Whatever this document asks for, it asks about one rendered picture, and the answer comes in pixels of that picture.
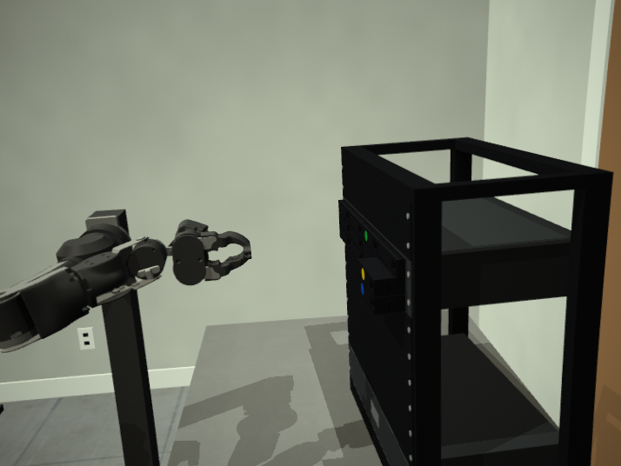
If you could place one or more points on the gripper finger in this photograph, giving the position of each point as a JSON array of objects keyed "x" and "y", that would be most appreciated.
[
  {"x": 212, "y": 240},
  {"x": 216, "y": 270}
]

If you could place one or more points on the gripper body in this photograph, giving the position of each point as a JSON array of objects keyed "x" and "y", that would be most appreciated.
[{"x": 188, "y": 253}]

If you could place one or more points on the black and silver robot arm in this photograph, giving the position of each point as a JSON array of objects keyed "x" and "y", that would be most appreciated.
[{"x": 58, "y": 296}]

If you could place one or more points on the black metal rack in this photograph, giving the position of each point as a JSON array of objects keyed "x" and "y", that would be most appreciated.
[{"x": 404, "y": 371}]

